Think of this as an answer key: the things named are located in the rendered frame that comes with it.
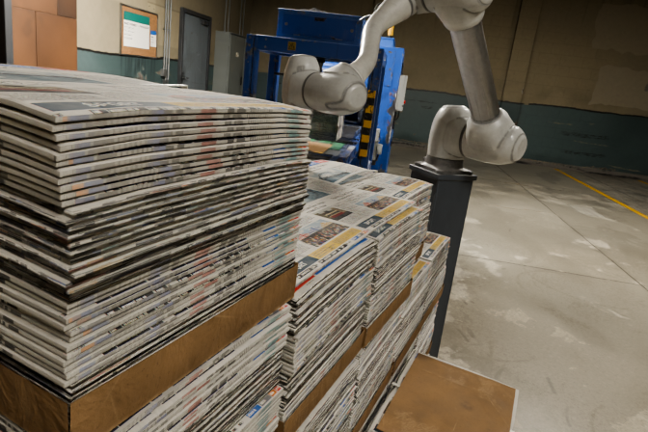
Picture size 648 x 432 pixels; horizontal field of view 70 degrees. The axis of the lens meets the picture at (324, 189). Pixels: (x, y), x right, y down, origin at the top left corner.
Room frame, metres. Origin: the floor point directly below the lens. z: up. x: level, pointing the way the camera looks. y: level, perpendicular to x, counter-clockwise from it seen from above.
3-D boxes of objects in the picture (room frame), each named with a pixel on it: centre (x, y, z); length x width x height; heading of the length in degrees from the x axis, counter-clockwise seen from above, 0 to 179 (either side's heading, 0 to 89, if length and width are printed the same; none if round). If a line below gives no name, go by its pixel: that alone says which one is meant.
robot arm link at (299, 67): (1.34, 0.09, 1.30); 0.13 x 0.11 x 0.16; 42
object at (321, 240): (0.73, 0.13, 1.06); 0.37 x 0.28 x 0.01; 65
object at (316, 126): (4.13, 0.06, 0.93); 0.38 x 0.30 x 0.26; 172
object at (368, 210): (0.98, 0.01, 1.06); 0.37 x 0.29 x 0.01; 64
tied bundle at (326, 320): (0.72, 0.12, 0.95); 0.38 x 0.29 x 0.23; 65
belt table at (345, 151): (3.57, 0.14, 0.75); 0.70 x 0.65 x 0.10; 172
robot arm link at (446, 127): (1.93, -0.50, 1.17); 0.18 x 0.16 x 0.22; 42
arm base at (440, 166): (1.95, -0.48, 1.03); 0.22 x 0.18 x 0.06; 26
